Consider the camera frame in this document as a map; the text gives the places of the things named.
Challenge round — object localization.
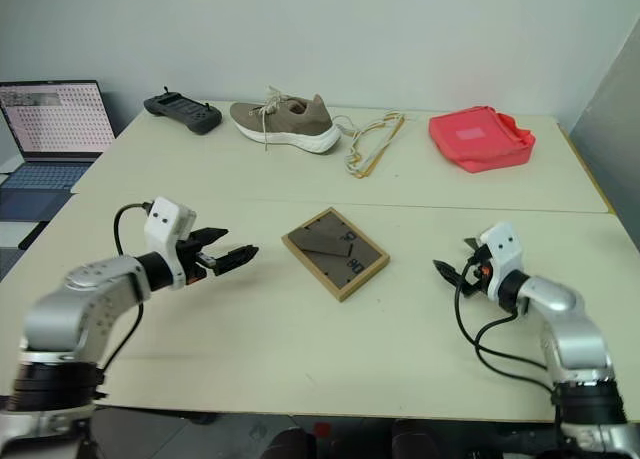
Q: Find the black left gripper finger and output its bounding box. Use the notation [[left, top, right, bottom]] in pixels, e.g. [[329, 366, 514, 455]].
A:
[[214, 244, 261, 277], [191, 226, 231, 248]]

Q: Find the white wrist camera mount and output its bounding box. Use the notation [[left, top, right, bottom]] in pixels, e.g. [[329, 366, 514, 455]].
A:
[[478, 221, 525, 301], [143, 196, 198, 291]]

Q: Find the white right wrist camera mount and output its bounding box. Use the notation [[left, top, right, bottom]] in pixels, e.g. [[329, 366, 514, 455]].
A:
[[478, 221, 525, 301]]

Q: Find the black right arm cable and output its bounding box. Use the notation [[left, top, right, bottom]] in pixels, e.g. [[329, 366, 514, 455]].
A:
[[452, 260, 557, 396]]

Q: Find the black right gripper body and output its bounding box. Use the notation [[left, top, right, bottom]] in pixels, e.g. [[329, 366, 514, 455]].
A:
[[460, 244, 495, 299]]

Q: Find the grey partition panel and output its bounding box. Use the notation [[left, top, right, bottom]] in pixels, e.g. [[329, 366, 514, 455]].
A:
[[568, 67, 640, 256]]

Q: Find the dark side desk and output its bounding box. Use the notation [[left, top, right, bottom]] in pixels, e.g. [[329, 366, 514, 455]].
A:
[[0, 187, 72, 283]]

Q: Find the white wire clothes hanger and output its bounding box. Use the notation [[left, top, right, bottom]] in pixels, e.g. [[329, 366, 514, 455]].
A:
[[343, 110, 407, 175]]

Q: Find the open laptop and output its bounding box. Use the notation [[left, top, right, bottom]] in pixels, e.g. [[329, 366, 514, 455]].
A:
[[0, 79, 118, 196]]

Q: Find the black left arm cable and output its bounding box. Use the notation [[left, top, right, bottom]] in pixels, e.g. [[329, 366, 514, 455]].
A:
[[99, 201, 153, 376]]

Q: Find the wooden picture frame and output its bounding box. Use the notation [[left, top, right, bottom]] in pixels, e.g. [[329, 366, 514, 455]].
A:
[[280, 206, 392, 304]]

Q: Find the dark grey handheld controller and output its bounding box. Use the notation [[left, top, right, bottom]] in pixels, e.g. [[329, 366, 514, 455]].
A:
[[143, 85, 224, 137]]

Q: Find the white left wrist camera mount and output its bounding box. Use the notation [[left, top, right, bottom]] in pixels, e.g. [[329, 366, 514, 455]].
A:
[[143, 196, 198, 291]]

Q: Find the yellow wire clothes hanger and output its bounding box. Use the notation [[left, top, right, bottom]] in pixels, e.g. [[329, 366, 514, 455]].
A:
[[349, 116, 407, 181]]

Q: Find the red fabric bag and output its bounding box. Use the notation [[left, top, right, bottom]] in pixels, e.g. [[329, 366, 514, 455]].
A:
[[427, 105, 538, 175]]

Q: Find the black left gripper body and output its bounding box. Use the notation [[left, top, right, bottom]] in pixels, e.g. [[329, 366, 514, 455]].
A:
[[175, 234, 220, 287]]

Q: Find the brown sneaker with white sole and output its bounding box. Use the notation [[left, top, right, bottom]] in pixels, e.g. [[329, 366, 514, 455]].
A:
[[229, 84, 344, 156]]

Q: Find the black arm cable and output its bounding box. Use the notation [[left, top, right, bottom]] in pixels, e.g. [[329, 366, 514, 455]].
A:
[[452, 260, 557, 396], [99, 201, 153, 376]]

